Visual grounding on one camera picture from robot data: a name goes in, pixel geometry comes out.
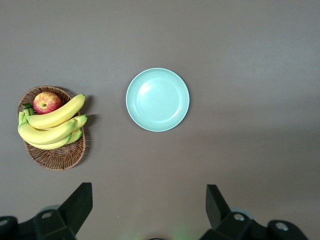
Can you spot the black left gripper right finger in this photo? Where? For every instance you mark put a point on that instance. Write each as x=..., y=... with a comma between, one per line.
x=220, y=215

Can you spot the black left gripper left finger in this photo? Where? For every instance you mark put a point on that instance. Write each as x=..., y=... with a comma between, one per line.
x=75, y=207

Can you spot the light green round plate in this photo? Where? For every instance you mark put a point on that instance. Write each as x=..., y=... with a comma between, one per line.
x=157, y=100

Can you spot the brown wicker basket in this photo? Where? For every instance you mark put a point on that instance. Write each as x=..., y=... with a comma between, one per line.
x=57, y=157

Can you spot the yellow banana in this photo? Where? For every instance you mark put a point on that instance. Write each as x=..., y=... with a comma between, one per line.
x=60, y=112
x=50, y=146
x=81, y=120
x=45, y=133

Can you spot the red yellow apple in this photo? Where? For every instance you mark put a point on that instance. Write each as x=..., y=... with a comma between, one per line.
x=47, y=102

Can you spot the brown table mat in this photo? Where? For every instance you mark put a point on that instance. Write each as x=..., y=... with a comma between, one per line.
x=225, y=50

